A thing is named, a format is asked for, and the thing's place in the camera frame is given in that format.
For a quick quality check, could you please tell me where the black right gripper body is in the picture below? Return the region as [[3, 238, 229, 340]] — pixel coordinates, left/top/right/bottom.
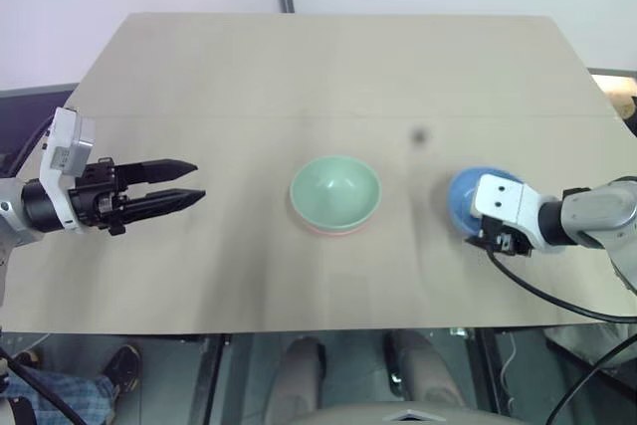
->
[[465, 215, 532, 258]]

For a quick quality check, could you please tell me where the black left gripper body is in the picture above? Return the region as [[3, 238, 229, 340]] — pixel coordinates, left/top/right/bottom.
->
[[69, 156, 131, 238]]

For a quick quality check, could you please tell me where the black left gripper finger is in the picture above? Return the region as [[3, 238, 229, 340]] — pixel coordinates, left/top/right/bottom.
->
[[116, 158, 200, 187], [120, 188, 207, 225]]

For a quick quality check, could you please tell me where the blue bowl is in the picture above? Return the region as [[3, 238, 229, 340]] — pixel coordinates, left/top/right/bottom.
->
[[446, 165, 525, 238]]

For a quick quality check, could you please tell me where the pink plate under bowl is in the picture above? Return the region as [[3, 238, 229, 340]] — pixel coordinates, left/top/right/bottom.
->
[[297, 209, 377, 239]]

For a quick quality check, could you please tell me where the green bowl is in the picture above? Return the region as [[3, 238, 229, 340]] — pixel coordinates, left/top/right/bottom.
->
[[290, 154, 382, 233]]

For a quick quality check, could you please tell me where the dark rounded shape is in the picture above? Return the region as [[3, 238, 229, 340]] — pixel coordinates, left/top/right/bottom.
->
[[262, 335, 328, 425], [381, 328, 467, 409]]

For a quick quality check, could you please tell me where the black sneaker with yellow sole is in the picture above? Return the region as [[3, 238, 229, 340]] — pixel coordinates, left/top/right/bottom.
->
[[101, 343, 142, 405]]

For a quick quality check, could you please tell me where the light wooden object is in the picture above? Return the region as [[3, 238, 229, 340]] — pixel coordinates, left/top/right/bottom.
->
[[591, 73, 637, 118]]

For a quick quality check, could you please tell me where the plaid trouser leg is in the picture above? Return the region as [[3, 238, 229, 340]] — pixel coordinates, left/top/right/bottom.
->
[[0, 369, 119, 425]]

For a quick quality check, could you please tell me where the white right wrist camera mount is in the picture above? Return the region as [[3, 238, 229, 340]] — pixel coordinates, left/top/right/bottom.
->
[[471, 173, 544, 255]]

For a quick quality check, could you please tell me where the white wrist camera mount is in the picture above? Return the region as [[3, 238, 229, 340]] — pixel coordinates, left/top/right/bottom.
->
[[38, 106, 96, 236], [471, 173, 544, 255]]

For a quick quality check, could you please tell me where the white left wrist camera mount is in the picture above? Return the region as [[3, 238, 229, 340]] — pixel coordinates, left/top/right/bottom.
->
[[38, 106, 96, 236]]

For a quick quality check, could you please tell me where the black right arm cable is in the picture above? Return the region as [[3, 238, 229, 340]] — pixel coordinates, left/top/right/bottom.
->
[[486, 249, 637, 320]]

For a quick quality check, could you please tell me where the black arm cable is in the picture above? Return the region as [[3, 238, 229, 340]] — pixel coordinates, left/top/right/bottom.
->
[[486, 249, 637, 320], [0, 113, 57, 178]]

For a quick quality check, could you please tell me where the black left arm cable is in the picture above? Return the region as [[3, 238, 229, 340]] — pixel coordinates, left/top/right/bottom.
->
[[0, 113, 57, 178]]

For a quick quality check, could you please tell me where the black loose cable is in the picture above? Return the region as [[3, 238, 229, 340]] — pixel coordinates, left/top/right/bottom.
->
[[545, 328, 637, 425], [0, 344, 89, 425]]

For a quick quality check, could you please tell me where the black table frame leg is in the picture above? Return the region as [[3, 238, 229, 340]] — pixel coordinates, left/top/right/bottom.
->
[[195, 334, 226, 425]]

